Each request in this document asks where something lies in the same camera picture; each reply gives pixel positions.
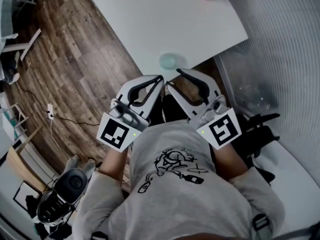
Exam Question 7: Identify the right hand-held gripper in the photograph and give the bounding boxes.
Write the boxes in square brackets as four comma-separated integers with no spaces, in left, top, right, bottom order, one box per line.
[166,68,243,150]

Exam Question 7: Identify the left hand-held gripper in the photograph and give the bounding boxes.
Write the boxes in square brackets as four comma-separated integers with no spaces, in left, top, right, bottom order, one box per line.
[96,74,165,153]

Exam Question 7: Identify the aqua dimpled glass cup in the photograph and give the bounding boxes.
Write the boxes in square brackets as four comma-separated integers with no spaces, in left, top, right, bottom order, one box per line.
[158,52,177,71]

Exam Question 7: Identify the person's right forearm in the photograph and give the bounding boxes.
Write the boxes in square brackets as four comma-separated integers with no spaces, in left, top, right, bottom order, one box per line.
[212,142,250,182]

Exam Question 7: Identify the person's left forearm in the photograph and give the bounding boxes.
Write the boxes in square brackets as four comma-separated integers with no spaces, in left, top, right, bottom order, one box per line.
[98,143,132,185]

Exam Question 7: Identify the person's black trousers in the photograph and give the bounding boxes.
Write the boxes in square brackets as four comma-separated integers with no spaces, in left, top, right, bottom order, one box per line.
[149,93,192,127]

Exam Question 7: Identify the black office chair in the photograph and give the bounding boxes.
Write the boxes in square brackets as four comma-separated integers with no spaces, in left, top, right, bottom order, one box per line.
[237,112,281,185]

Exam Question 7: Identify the white square table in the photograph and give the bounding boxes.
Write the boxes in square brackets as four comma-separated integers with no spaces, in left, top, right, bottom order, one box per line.
[81,0,249,76]

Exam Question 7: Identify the person's grey printed t-shirt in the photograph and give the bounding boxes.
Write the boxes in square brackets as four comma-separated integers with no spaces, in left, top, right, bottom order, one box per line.
[72,120,286,240]

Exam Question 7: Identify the white shelf rack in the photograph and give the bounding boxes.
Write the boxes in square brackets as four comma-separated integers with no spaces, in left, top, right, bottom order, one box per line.
[0,102,28,135]

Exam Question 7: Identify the light wooden desk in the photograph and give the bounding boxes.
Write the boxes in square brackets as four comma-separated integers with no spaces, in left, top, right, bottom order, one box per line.
[4,146,47,192]

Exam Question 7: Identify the black framed white board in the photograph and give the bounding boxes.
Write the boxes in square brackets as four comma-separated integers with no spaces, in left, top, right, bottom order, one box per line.
[12,180,42,211]

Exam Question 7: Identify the pale blue cloth covered table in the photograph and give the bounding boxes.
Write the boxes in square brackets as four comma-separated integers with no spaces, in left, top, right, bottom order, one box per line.
[0,0,42,61]

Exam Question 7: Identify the black floor cable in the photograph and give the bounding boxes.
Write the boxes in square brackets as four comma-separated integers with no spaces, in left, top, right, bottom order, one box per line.
[51,113,101,127]
[17,85,51,114]

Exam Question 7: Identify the white floor cable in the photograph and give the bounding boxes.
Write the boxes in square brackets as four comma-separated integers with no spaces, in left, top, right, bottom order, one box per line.
[49,118,73,160]

